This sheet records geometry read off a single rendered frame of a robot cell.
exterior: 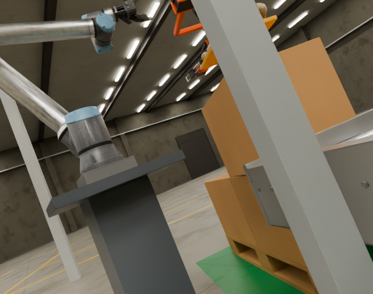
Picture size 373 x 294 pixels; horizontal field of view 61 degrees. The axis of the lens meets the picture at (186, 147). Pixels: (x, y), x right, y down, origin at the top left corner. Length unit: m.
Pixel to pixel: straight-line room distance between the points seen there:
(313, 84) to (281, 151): 0.91
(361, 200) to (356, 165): 0.07
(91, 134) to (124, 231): 0.41
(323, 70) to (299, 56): 0.11
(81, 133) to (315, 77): 0.94
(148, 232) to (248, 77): 0.95
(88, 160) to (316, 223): 1.03
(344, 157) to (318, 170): 0.19
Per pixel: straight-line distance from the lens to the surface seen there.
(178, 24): 1.40
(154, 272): 1.30
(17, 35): 1.60
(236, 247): 2.25
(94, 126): 1.35
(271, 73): 0.44
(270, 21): 1.50
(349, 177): 0.64
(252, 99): 0.42
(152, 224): 1.29
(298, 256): 1.41
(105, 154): 1.32
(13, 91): 1.63
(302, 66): 1.32
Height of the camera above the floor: 0.66
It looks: 4 degrees up
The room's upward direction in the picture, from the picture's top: 23 degrees counter-clockwise
